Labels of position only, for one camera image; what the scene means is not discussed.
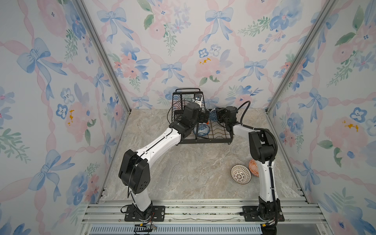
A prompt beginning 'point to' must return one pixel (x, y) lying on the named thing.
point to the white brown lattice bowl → (241, 174)
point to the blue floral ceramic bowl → (203, 129)
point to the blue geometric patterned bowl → (213, 115)
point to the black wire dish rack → (213, 130)
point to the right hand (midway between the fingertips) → (215, 107)
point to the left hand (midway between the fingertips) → (201, 106)
